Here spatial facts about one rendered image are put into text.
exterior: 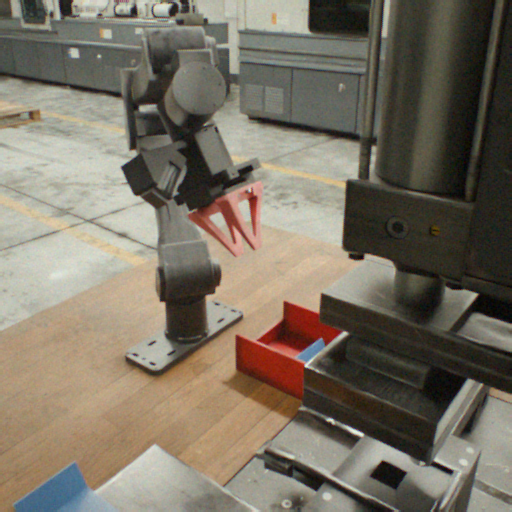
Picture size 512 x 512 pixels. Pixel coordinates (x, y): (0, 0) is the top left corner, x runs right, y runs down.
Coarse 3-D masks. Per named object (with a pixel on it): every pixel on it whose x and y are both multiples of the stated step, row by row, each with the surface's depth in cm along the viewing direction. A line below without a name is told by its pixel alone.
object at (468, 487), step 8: (384, 472) 54; (472, 472) 54; (384, 480) 54; (392, 480) 54; (400, 480) 53; (472, 480) 55; (392, 488) 55; (464, 488) 52; (472, 488) 57; (464, 496) 54; (456, 504) 51; (464, 504) 55
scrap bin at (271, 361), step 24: (288, 312) 86; (312, 312) 83; (240, 336) 77; (264, 336) 83; (288, 336) 87; (312, 336) 84; (336, 336) 82; (240, 360) 78; (264, 360) 75; (288, 360) 73; (288, 384) 74
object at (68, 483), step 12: (72, 468) 57; (48, 480) 56; (60, 480) 56; (72, 480) 57; (84, 480) 58; (36, 492) 54; (48, 492) 55; (60, 492) 56; (72, 492) 57; (84, 492) 57; (12, 504) 53; (24, 504) 53; (36, 504) 54; (48, 504) 55; (60, 504) 56; (72, 504) 56; (84, 504) 56; (96, 504) 56; (108, 504) 56
